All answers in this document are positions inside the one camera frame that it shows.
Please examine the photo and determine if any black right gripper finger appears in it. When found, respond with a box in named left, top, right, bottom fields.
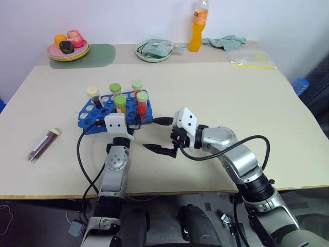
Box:
left=142, top=144, right=179, bottom=158
left=152, top=116, right=175, bottom=127

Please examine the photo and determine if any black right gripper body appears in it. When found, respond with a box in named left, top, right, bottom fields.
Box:
left=169, top=125, right=191, bottom=155

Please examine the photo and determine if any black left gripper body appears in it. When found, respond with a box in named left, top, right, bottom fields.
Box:
left=125, top=116, right=138, bottom=136

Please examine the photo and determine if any blue test tube rack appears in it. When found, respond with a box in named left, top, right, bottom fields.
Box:
left=77, top=89, right=154, bottom=136

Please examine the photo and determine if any green-capped red liquid tube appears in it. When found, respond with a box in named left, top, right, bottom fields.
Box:
left=136, top=92, right=149, bottom=122
left=131, top=80, right=143, bottom=99

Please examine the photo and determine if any green-capped yellow liquid tube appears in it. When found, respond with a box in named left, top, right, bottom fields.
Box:
left=114, top=95, right=127, bottom=116

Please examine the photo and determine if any green-capped clear tube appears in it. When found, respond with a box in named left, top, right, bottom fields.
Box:
left=108, top=82, right=122, bottom=100

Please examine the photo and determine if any cream-capped dark liquid tube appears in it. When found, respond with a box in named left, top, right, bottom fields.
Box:
left=86, top=86, right=104, bottom=109

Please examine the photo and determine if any light green plate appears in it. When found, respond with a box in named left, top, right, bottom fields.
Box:
left=135, top=38, right=174, bottom=63

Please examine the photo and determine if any light green pouch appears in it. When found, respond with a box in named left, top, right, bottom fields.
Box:
left=138, top=38, right=188, bottom=58

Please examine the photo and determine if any green table mat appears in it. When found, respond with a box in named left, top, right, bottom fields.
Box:
left=49, top=43, right=116, bottom=69

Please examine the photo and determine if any dark rounded shape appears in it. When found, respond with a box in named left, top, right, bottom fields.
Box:
left=118, top=206, right=151, bottom=247
left=178, top=204, right=220, bottom=247

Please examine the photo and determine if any cream-capped dark red tube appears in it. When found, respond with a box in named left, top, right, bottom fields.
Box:
left=25, top=127, right=62, bottom=163

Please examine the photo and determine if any yellow plate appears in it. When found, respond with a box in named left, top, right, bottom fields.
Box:
left=49, top=46, right=91, bottom=63

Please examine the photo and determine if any orange drink bottle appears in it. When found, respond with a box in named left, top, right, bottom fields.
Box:
left=188, top=0, right=209, bottom=53

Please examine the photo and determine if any metal caster wheel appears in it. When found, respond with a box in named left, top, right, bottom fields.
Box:
left=221, top=213, right=232, bottom=229

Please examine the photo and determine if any light green cloth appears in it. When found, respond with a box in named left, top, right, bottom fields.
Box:
left=202, top=34, right=248, bottom=51

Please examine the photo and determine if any dark toy fruit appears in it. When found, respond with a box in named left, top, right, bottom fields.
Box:
left=59, top=40, right=76, bottom=54

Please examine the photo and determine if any clear yellow-zip plastic bag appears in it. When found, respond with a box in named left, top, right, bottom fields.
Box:
left=229, top=49, right=278, bottom=70

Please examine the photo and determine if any pink toy apple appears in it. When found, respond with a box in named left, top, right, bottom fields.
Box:
left=66, top=29, right=86, bottom=49

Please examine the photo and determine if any pink plate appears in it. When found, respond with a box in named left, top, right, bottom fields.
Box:
left=47, top=41, right=89, bottom=58

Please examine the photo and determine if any grey power adapter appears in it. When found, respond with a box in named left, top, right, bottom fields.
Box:
left=67, top=220, right=87, bottom=237

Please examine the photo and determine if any orange toy fruit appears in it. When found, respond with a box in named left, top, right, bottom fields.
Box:
left=53, top=33, right=68, bottom=47

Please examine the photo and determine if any blue ribbed object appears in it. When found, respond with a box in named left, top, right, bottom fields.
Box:
left=291, top=78, right=310, bottom=97

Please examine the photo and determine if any black object beside table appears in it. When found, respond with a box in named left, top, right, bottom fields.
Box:
left=299, top=55, right=329, bottom=117

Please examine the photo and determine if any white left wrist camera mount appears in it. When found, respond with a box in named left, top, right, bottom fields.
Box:
left=104, top=114, right=135, bottom=141

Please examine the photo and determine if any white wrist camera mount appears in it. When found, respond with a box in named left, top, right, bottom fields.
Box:
left=104, top=114, right=135, bottom=141
left=172, top=107, right=198, bottom=150

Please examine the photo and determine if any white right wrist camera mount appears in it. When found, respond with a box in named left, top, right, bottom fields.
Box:
left=172, top=107, right=198, bottom=150

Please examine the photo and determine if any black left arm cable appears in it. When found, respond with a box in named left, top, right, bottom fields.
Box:
left=77, top=118, right=107, bottom=220

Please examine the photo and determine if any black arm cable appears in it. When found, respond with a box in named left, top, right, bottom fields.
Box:
left=179, top=135, right=271, bottom=162
left=77, top=118, right=107, bottom=220

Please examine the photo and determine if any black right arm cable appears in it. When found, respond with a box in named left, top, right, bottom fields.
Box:
left=179, top=135, right=271, bottom=162

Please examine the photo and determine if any white floor cable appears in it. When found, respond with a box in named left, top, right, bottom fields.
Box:
left=0, top=202, right=14, bottom=227

